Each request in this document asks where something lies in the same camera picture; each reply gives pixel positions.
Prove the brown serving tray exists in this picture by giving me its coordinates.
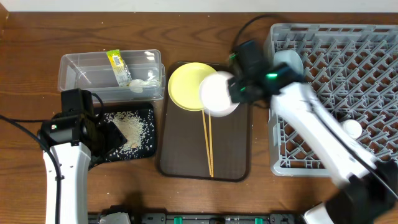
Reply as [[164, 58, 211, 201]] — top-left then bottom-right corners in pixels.
[[155, 61, 254, 182]]

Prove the grey dishwasher rack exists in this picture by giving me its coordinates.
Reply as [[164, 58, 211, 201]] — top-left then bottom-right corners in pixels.
[[264, 24, 397, 161]]

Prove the white tissue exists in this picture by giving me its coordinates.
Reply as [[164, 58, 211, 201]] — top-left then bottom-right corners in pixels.
[[129, 79, 159, 93]]

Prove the yellow plate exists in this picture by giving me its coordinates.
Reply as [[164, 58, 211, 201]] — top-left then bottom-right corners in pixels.
[[168, 62, 216, 111]]

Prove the clear plastic bin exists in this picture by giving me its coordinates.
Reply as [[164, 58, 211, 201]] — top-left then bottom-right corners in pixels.
[[58, 49, 165, 103]]

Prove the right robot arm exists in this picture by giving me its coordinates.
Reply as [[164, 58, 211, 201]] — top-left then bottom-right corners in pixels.
[[227, 63, 397, 223]]

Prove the black waste tray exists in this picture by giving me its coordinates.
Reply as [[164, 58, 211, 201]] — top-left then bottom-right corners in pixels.
[[89, 103, 157, 169]]

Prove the wooden chopstick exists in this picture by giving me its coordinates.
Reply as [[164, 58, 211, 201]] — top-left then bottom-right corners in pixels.
[[201, 110, 213, 177], [208, 111, 214, 178]]

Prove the green snack wrapper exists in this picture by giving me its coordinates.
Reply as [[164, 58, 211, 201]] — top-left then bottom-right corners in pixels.
[[106, 49, 132, 86]]

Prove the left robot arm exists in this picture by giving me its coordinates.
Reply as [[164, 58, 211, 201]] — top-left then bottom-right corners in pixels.
[[38, 114, 127, 223]]

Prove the blue bowl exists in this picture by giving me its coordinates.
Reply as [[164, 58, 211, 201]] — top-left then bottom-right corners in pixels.
[[273, 49, 304, 76]]

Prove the pink bowl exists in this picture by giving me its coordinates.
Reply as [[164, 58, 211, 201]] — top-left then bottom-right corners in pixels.
[[199, 71, 239, 117]]

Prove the white cup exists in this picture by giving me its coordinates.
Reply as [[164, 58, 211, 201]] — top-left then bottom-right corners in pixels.
[[340, 119, 362, 139]]

